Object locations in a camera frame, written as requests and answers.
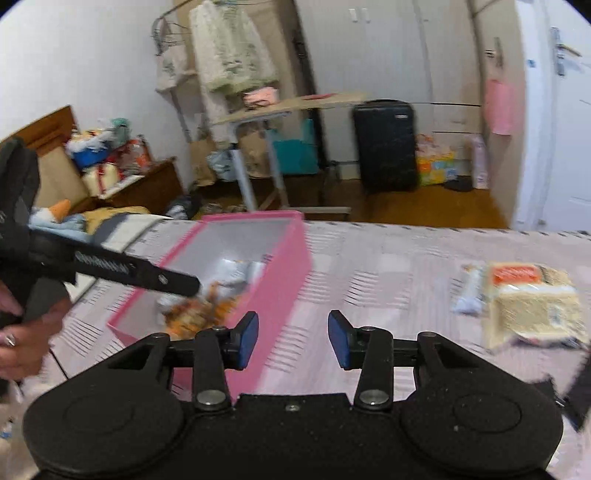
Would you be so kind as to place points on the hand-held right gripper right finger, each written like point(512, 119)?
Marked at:
point(338, 339)

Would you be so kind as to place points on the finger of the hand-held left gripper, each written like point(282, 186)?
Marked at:
point(138, 274)

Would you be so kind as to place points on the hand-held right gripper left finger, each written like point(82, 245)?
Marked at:
point(249, 339)

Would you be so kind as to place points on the clear bag of coated peanuts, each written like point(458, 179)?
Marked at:
point(198, 309)

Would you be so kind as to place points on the pink cardboard box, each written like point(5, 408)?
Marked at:
point(281, 286)

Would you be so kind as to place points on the small white snack packet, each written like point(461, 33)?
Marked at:
point(471, 290)

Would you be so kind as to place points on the beige grain bag red label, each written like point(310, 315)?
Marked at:
point(531, 300)

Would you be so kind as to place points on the white blue snack packet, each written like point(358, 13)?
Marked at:
point(540, 340)

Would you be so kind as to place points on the person's left hand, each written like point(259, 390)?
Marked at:
point(23, 350)

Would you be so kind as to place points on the light blue blanket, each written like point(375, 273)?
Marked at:
point(60, 226)

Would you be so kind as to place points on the goose plush toy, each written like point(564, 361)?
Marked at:
point(55, 210)

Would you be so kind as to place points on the yellow pillow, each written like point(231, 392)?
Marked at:
point(106, 217)

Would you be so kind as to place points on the wooden headboard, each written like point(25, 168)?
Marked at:
point(55, 180)

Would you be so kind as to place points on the dark shoes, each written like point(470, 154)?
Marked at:
point(182, 207)

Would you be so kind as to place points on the wooden nightstand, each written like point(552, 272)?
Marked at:
point(147, 189)

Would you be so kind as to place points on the white bag red ribbon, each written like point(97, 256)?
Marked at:
point(101, 180)

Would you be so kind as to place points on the blue basin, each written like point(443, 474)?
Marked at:
point(90, 158)

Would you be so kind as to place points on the red patterned box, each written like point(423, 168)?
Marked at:
point(134, 157)

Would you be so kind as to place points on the brown paper bag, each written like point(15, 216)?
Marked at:
point(256, 154)
point(203, 161)

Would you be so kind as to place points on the white printed bag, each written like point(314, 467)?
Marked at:
point(221, 166)

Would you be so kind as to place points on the teal bag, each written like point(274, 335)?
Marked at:
point(295, 154)

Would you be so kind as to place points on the dark round mat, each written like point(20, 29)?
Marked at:
point(458, 184)

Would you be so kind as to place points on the black suitcase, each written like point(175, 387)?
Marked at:
point(385, 147)

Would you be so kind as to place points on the colourful gift bag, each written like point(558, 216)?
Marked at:
point(436, 161)

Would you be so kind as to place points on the white tote bag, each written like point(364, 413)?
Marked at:
point(171, 69)

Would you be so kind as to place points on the pink tissue box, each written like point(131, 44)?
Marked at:
point(261, 97)

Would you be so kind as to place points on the wooden side table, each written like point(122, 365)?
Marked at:
point(286, 107)

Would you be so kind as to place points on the white tissue pack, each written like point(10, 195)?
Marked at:
point(480, 161)

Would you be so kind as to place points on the red booklet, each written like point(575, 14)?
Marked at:
point(318, 96)

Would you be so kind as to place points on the white fuzzy cardigan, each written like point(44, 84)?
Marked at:
point(231, 46)

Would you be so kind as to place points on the black garment rack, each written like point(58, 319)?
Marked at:
point(307, 83)

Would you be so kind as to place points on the pink hanging bag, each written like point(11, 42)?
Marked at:
point(499, 108)

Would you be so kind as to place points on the grey wardrobe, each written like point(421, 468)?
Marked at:
point(369, 46)

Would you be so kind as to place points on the white door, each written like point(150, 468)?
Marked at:
point(563, 138)

